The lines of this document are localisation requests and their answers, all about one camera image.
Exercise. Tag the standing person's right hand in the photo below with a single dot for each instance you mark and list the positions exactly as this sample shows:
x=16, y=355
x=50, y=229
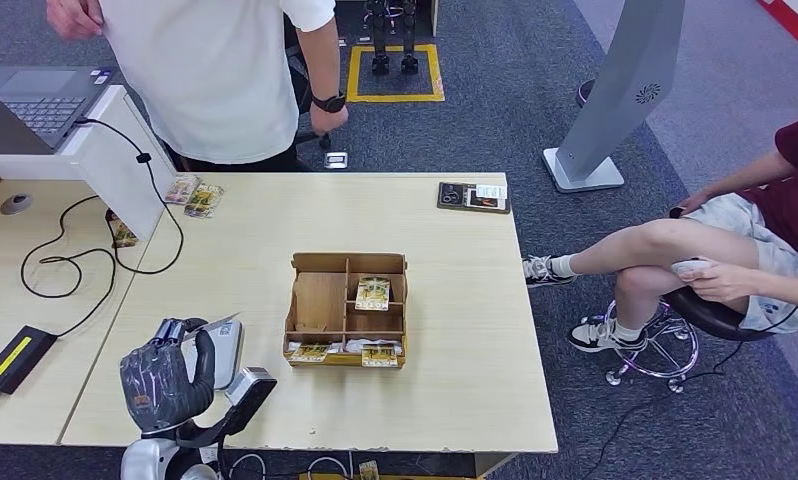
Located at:
x=74, y=16

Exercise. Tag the seated person's left hand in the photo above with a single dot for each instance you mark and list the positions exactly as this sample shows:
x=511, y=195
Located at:
x=724, y=283

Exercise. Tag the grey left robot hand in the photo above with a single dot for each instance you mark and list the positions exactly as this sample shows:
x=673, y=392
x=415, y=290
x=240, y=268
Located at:
x=164, y=384

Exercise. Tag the standing person's left hand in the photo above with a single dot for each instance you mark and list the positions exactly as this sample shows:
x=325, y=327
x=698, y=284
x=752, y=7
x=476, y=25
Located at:
x=328, y=120

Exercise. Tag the seated person's right hand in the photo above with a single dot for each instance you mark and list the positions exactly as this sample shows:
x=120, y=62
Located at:
x=694, y=203

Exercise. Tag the white handheld device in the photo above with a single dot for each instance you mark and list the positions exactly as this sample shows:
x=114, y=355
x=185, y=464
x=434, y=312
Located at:
x=687, y=266

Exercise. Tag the gold patterned room key card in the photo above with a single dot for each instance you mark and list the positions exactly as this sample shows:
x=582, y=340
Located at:
x=308, y=354
x=372, y=293
x=379, y=356

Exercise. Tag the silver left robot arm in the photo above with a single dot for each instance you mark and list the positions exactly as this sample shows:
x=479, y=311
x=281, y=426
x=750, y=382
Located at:
x=144, y=460

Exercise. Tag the seated person's left forearm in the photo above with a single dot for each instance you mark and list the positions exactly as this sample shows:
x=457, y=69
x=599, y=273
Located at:
x=786, y=291

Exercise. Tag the seated person's right forearm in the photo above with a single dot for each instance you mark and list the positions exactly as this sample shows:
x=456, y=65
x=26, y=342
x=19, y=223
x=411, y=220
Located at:
x=747, y=177

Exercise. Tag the standing person's left forearm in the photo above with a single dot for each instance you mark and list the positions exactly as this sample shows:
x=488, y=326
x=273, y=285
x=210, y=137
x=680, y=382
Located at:
x=319, y=60

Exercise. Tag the seated person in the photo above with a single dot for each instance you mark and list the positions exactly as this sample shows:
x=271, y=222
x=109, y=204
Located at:
x=677, y=248

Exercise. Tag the standing person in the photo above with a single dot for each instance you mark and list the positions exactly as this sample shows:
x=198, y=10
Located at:
x=207, y=73

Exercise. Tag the white label card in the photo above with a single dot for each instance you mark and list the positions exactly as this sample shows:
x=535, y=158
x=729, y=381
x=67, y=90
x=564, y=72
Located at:
x=492, y=192

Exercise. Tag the black wrist watch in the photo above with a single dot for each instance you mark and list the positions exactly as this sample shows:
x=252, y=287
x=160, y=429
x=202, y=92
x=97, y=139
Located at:
x=329, y=102

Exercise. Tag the black stool chrome base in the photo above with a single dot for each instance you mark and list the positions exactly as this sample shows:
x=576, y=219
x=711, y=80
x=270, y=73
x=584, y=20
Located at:
x=704, y=314

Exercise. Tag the silver floor socket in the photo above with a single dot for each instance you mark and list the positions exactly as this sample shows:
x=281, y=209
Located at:
x=336, y=160

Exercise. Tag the black office chair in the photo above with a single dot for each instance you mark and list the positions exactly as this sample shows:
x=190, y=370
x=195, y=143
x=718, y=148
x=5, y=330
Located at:
x=303, y=86

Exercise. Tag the yellow floor tape square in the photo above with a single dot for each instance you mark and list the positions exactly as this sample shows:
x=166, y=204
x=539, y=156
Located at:
x=351, y=73

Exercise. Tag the dark grey laptop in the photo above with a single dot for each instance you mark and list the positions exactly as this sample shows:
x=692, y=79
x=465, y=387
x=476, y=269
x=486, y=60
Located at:
x=41, y=102

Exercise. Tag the black robot legs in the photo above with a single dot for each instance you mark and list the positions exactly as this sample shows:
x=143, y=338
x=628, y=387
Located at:
x=392, y=33

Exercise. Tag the grey kiosk stand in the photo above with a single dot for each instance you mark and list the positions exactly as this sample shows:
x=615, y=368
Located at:
x=618, y=86

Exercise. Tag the white desk riser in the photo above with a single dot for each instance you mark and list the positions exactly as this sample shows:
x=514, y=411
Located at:
x=101, y=159

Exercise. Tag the black display tray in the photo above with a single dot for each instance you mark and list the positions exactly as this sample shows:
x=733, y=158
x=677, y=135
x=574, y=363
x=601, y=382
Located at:
x=455, y=197

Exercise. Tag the black power adapter yellow label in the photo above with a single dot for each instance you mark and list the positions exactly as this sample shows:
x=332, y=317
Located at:
x=15, y=358

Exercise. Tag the wooden organizer box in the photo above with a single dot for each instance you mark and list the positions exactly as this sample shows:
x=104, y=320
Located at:
x=319, y=301

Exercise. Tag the white plastic packet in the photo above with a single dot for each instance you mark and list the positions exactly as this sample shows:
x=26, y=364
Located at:
x=358, y=345

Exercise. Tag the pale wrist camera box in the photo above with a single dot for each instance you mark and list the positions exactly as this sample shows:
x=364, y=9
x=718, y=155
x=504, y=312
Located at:
x=250, y=383

